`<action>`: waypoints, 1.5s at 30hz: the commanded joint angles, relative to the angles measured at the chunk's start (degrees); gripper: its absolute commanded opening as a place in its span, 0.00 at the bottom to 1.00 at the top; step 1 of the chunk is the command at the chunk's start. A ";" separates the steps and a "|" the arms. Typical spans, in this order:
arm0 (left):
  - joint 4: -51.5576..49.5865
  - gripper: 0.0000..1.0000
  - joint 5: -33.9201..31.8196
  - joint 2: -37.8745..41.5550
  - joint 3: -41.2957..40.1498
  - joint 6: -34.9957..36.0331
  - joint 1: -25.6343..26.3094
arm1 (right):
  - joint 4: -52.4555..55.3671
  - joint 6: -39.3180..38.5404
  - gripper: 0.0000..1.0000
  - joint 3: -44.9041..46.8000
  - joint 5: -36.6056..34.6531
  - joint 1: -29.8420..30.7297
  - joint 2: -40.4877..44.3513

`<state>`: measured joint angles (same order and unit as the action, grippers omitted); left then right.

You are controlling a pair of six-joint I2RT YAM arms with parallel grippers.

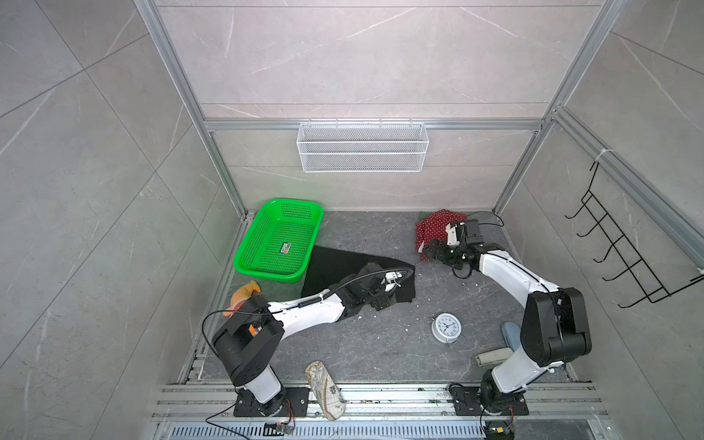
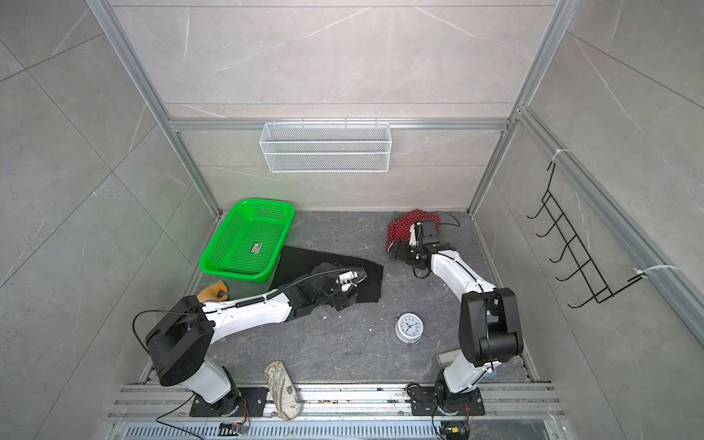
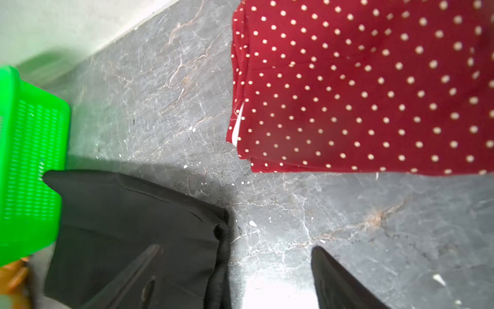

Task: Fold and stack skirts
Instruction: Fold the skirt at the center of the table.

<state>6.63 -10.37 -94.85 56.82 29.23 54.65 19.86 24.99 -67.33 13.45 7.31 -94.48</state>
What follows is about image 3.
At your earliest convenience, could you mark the red polka dot skirt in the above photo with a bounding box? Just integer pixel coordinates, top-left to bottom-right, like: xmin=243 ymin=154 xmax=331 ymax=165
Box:
xmin=226 ymin=1 xmax=493 ymax=176

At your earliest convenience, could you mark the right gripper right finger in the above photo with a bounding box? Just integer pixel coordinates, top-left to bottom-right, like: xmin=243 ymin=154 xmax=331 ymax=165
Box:
xmin=311 ymin=246 xmax=389 ymax=309

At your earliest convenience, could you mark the green plastic basket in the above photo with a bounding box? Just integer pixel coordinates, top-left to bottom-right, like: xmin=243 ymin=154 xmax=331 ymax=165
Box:
xmin=1 ymin=66 xmax=71 ymax=266

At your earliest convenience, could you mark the black skirt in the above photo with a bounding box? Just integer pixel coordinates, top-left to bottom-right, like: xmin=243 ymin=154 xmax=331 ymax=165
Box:
xmin=43 ymin=171 xmax=232 ymax=308

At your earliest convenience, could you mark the orange plush toy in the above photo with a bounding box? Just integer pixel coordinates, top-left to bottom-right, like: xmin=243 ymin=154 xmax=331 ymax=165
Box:
xmin=1 ymin=257 xmax=29 ymax=295

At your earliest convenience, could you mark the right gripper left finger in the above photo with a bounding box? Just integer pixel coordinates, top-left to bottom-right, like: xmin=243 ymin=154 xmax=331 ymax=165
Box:
xmin=81 ymin=244 xmax=163 ymax=308

